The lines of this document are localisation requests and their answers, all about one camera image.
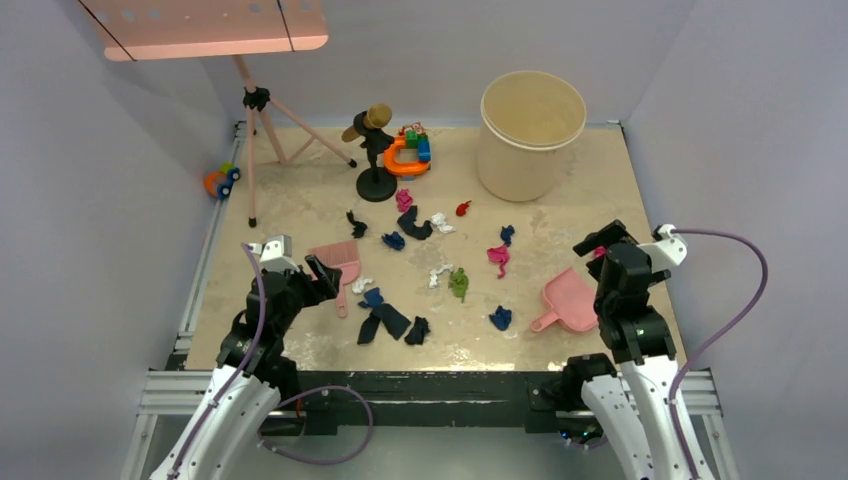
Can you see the pink hand brush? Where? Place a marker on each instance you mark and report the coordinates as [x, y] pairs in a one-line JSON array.
[[345, 257]]

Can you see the orange toy block set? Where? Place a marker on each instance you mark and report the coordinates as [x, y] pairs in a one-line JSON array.
[[410, 155]]

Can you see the white paper scrap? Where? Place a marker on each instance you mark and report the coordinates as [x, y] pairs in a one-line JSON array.
[[439, 221], [360, 284], [435, 273]]

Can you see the beige round bin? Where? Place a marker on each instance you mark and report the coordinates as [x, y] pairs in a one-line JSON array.
[[529, 119]]

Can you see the pink music stand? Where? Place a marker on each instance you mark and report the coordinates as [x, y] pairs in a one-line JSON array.
[[161, 30]]

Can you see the white paper scrap left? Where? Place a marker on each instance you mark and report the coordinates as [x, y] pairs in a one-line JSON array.
[[360, 284]]

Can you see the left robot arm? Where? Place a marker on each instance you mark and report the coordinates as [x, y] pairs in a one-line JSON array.
[[251, 374]]

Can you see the orange blue toy car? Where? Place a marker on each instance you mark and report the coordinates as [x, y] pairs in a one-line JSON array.
[[219, 184]]

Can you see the blue navy paper strip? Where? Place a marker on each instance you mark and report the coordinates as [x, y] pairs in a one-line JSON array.
[[380, 313]]

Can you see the black microphone stand toy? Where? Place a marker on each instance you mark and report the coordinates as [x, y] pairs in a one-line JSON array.
[[376, 184]]

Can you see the black paper scrap left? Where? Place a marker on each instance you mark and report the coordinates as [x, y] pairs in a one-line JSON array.
[[359, 228]]

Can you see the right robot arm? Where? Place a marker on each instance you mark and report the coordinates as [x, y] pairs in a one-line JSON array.
[[633, 389]]

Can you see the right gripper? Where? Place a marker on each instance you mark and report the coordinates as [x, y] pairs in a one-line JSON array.
[[615, 230]]

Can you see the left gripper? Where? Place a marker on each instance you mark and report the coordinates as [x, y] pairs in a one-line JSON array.
[[328, 278]]

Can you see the red paper scrap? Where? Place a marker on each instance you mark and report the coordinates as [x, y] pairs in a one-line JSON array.
[[461, 209]]

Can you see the black paper scrap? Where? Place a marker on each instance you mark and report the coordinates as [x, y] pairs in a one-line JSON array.
[[359, 228], [418, 332]]

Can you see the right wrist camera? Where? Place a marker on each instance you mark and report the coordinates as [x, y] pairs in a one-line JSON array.
[[668, 250]]

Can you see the black paper scrap bottom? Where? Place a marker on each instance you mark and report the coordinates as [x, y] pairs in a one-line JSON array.
[[418, 332]]

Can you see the green paper scrap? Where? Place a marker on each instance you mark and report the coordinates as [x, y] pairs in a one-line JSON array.
[[458, 283]]

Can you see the large dark paper scrap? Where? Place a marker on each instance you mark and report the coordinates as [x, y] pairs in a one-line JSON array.
[[408, 223]]

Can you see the white paper scrap top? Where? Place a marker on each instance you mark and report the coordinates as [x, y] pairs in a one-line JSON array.
[[439, 221]]

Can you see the blue paper scrap bottom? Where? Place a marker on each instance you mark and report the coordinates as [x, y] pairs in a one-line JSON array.
[[501, 318]]

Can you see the pink dustpan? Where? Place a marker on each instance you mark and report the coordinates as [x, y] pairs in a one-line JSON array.
[[570, 303]]

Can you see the blue paper scrap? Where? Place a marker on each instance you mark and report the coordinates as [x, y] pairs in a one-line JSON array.
[[501, 318], [506, 234], [394, 241]]

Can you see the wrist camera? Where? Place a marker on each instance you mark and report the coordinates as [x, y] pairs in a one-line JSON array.
[[275, 254], [668, 250]]

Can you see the white paper scrap centre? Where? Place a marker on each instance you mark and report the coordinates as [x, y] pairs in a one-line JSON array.
[[435, 273]]

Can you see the blue paper scrap right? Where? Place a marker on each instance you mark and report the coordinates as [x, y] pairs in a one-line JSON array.
[[506, 234]]

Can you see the pink paper scrap right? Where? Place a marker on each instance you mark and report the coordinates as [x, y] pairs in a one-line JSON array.
[[499, 256]]

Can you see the black base frame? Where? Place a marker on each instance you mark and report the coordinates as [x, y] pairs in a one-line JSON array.
[[484, 399]]

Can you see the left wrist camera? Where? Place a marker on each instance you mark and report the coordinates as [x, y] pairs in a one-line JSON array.
[[275, 254]]

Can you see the blue paper scrap centre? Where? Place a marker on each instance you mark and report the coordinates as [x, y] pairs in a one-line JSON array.
[[394, 241]]

